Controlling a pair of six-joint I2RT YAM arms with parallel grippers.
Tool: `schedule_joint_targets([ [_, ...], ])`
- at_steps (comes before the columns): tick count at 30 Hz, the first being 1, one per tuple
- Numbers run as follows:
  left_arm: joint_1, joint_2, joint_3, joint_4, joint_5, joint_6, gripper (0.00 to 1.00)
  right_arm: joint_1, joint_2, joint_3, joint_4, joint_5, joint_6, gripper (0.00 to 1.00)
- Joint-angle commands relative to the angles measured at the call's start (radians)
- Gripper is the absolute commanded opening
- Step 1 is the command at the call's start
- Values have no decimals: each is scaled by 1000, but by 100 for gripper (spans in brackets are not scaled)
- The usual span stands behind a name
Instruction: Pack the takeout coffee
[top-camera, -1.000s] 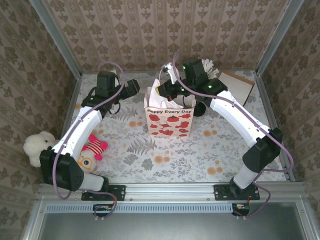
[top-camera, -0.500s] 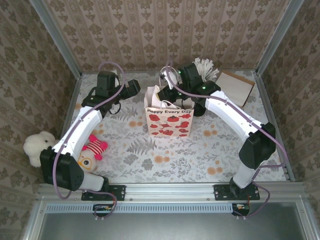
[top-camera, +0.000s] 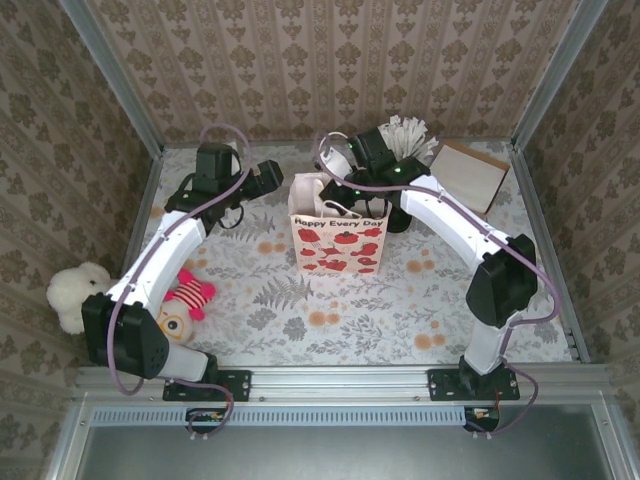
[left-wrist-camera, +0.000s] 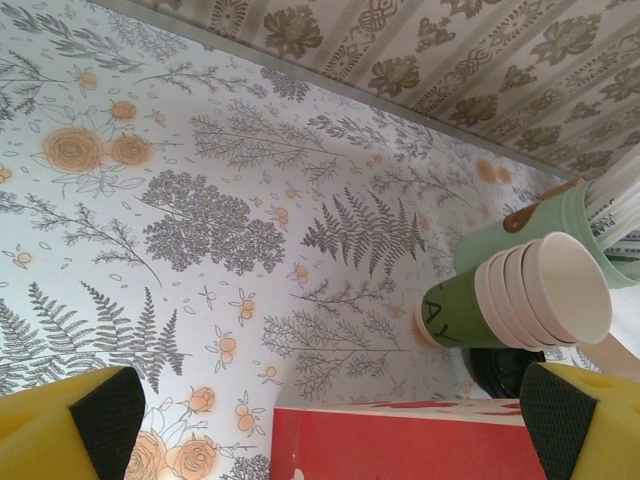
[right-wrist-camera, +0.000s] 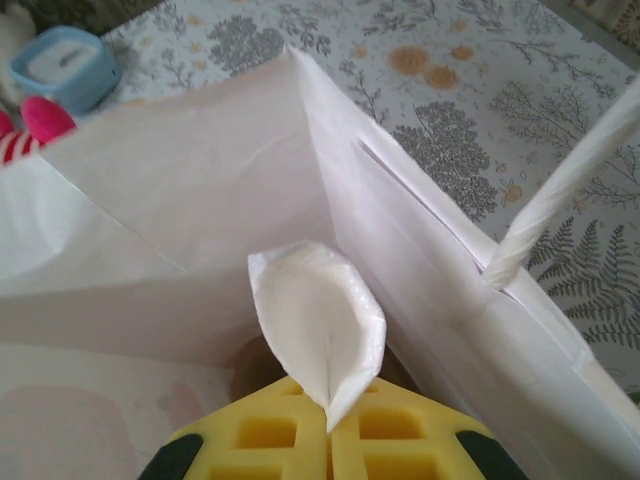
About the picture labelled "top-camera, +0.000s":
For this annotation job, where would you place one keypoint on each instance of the aluminium side rail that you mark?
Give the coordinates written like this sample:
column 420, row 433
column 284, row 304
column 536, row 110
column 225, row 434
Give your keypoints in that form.
column 541, row 225
column 142, row 210

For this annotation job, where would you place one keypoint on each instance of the white teddy bear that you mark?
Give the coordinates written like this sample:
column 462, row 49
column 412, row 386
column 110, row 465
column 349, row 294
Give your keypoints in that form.
column 70, row 300

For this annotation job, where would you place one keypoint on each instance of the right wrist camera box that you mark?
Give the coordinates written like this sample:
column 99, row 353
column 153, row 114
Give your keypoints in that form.
column 337, row 162

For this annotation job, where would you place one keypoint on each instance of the white red paper gift bag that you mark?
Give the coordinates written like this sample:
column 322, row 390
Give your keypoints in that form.
column 340, row 245

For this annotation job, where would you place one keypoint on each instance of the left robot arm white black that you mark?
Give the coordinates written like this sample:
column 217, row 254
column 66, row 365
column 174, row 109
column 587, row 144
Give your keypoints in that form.
column 165, row 255

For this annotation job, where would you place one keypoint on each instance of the black controller board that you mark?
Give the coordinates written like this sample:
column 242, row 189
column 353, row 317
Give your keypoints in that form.
column 205, row 417
column 482, row 415

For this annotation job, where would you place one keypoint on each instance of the floral patterned tablecloth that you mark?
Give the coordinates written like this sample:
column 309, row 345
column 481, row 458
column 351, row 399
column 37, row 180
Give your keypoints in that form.
column 350, row 325

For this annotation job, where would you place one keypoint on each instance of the grey metal panel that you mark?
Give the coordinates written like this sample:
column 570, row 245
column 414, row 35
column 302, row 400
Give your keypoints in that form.
column 340, row 455

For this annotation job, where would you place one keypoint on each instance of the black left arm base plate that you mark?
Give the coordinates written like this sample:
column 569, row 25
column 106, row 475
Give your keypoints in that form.
column 240, row 385

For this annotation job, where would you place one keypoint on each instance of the white wrapped straws bundle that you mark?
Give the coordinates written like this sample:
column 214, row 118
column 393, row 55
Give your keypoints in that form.
column 415, row 135

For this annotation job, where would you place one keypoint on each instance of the pink cream plush toy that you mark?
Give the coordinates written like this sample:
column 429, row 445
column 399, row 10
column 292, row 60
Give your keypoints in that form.
column 192, row 295

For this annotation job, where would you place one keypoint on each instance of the aluminium frame post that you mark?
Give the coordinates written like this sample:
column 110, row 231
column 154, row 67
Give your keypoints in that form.
column 556, row 75
column 114, row 75

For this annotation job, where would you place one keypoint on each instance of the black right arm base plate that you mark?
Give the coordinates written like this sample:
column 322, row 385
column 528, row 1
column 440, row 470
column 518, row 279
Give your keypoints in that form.
column 440, row 385

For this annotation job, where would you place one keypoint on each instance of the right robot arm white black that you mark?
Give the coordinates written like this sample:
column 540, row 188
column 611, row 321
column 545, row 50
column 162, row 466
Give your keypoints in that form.
column 450, row 220

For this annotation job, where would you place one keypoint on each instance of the stack of black cup lids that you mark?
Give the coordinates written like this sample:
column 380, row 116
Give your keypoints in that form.
column 399, row 222

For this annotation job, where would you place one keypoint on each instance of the aluminium front rail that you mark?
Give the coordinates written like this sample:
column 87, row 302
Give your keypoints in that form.
column 340, row 382

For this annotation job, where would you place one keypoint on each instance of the brown cardboard tray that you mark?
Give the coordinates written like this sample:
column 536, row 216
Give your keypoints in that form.
column 470, row 175

